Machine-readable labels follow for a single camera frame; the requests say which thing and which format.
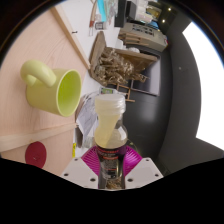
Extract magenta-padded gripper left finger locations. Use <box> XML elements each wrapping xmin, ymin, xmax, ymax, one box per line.
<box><xmin>61</xmin><ymin>145</ymin><xmax>101</xmax><ymax>190</ymax></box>

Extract black wall screen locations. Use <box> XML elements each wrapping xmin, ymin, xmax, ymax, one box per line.
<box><xmin>131</xmin><ymin>46</ymin><xmax>164</xmax><ymax>98</ymax></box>

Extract white-capped clear drink bottle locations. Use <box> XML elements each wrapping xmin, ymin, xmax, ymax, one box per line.
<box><xmin>93</xmin><ymin>93</ymin><xmax>129</xmax><ymax>190</ymax></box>

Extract white cabinet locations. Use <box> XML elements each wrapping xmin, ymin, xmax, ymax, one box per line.
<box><xmin>118</xmin><ymin>21</ymin><xmax>169</xmax><ymax>53</ymax></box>

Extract green-labelled spray bottle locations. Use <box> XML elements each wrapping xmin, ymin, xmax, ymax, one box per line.
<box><xmin>99</xmin><ymin>87</ymin><xmax>116</xmax><ymax>95</ymax></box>

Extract long white ceiling light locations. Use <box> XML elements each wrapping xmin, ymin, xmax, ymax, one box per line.
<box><xmin>181</xmin><ymin>21</ymin><xmax>224</xmax><ymax>151</ymax></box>

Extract flat round red coaster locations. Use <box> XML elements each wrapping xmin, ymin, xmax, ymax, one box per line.
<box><xmin>24</xmin><ymin>141</ymin><xmax>48</xmax><ymax>169</ymax></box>

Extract wooden paintbrush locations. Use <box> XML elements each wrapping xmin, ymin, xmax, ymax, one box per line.
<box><xmin>88</xmin><ymin>6</ymin><xmax>98</xmax><ymax>37</ymax></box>

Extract beige canvas mat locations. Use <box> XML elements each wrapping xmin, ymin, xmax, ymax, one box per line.
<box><xmin>0</xmin><ymin>4</ymin><xmax>92</xmax><ymax>168</ymax></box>

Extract wooden easel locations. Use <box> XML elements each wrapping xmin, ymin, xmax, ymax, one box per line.
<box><xmin>114</xmin><ymin>78</ymin><xmax>148</xmax><ymax>103</ymax></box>

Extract golden brown sculpture on board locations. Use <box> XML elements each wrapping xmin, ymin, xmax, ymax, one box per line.
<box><xmin>88</xmin><ymin>30</ymin><xmax>159</xmax><ymax>88</ymax></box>

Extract flat black box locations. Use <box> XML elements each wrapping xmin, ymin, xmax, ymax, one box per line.
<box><xmin>114</xmin><ymin>0</ymin><xmax>129</xmax><ymax>28</ymax></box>

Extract lime green mug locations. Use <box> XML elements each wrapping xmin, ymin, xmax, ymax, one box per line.
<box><xmin>19</xmin><ymin>59</ymin><xmax>83</xmax><ymax>118</ymax></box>

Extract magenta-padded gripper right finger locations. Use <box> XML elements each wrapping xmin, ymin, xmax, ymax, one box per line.
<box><xmin>122</xmin><ymin>144</ymin><xmax>165</xmax><ymax>190</ymax></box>

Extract small yellow tag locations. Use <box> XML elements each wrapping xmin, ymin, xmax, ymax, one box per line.
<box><xmin>71</xmin><ymin>142</ymin><xmax>77</xmax><ymax>159</ymax></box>

